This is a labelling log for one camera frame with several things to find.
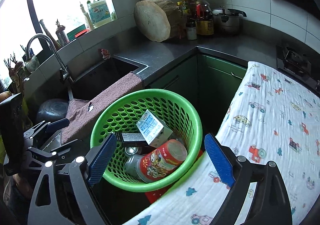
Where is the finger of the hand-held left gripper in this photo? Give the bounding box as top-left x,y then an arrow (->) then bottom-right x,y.
25,139 -> 80,166
23,118 -> 70,141

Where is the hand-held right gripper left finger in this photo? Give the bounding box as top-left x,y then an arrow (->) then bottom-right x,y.
27,133 -> 117,225

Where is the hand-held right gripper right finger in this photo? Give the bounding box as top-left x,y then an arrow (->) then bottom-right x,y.
204,133 -> 293,225

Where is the aluminium drink can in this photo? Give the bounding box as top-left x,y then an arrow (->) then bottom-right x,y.
124,146 -> 143,156
124,154 -> 150,183

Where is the black cardboard box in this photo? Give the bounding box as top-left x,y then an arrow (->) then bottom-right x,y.
117,132 -> 150,147

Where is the red printed paper cup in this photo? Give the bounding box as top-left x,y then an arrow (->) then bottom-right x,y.
139,139 -> 188,183

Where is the white and blue milk carton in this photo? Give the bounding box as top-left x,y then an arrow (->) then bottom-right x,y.
136,109 -> 170,146

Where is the green perforated plastic basket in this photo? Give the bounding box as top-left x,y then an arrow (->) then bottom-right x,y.
90,89 -> 203,192

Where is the steel pot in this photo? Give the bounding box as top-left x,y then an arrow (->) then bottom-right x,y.
36,99 -> 70,124

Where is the pink terry towel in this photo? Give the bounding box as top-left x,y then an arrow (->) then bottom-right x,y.
61,72 -> 143,145

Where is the red plastic object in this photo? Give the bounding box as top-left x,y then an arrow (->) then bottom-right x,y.
144,149 -> 204,203

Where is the glass vase with plant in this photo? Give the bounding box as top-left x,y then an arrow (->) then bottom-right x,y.
20,45 -> 40,73

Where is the dark kitchen sink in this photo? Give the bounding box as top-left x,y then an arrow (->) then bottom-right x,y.
66,55 -> 148,102

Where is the white cartoon printed cloth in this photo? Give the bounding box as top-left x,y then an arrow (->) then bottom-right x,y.
124,61 -> 320,225

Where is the green kitchen cabinet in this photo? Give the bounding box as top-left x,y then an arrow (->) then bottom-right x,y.
145,54 -> 248,135

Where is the chrome faucet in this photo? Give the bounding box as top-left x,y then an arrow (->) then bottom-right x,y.
26,34 -> 74,84

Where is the brown figurine with coil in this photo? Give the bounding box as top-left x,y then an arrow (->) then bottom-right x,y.
55,19 -> 69,45

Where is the white rolled rod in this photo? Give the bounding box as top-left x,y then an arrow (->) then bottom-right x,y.
39,19 -> 60,48

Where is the green tray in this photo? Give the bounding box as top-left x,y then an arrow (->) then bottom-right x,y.
67,25 -> 88,38

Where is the white squeeze bottle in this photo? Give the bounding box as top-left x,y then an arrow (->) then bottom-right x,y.
79,2 -> 91,31

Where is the white detergent jug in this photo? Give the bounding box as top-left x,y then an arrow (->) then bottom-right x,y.
87,0 -> 112,28

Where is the black gas stove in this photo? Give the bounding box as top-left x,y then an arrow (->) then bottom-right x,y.
276,44 -> 320,90

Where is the small white jar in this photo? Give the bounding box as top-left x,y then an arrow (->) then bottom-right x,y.
186,22 -> 197,40

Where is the large oil bottle yellow label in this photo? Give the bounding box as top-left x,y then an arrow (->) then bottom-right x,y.
195,0 -> 214,35

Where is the round wooden chopping block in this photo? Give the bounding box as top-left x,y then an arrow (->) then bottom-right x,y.
134,0 -> 184,42

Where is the steel pressure cooker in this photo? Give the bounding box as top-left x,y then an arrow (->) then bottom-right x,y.
211,6 -> 247,35

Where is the dark sauce bottle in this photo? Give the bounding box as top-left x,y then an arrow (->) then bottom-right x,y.
189,0 -> 198,24

